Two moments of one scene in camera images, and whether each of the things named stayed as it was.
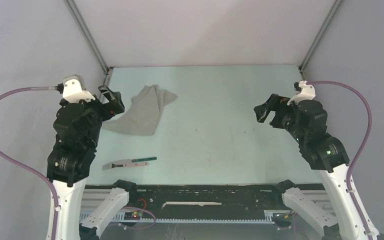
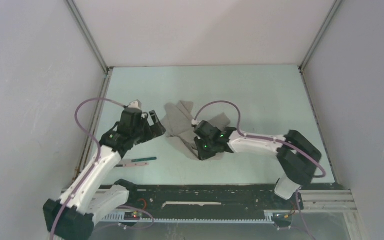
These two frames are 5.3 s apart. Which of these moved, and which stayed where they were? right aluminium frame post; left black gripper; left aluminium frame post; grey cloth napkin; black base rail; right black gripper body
Moved: left black gripper; grey cloth napkin; right black gripper body
Stayed: black base rail; right aluminium frame post; left aluminium frame post
